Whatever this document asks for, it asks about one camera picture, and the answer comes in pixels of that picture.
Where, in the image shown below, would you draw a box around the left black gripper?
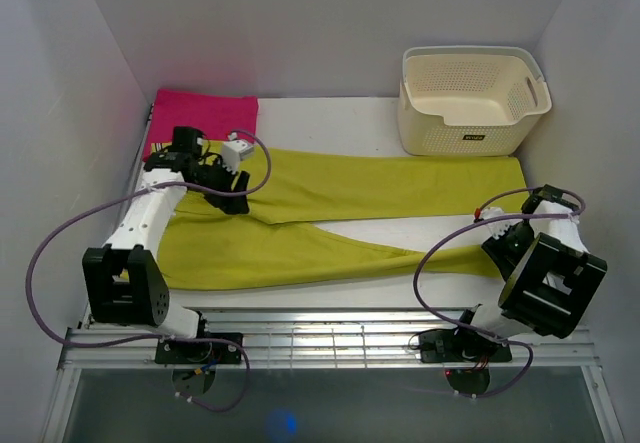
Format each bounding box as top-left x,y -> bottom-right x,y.
189,155 -> 250,216

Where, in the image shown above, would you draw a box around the yellow-green trousers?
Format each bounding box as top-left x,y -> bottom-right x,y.
157,149 -> 525,291

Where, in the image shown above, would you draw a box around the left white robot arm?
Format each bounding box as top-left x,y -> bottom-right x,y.
82,127 -> 254,363

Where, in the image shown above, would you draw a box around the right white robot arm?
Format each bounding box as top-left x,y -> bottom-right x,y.
451,185 -> 608,360

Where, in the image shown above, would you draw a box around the folded pink trousers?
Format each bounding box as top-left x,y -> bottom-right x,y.
142,89 -> 259,161

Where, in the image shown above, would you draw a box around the cream perforated plastic basket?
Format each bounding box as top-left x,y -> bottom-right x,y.
397,45 -> 552,157

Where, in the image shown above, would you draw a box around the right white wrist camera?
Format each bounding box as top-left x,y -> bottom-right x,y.
474,206 -> 518,240

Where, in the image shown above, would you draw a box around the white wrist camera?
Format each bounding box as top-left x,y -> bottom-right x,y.
219,133 -> 254,174
474,206 -> 518,240

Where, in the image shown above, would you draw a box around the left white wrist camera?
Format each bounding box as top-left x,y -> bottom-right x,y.
219,133 -> 254,174

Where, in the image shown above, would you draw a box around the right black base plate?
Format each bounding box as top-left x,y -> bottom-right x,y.
409,329 -> 512,396

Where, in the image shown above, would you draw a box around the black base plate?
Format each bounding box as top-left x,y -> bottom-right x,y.
409,329 -> 512,396
154,341 -> 242,396

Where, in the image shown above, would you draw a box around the aluminium rail frame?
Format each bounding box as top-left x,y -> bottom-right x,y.
41,309 -> 624,442

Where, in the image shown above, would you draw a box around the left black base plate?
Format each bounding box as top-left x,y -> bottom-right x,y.
154,341 -> 242,396

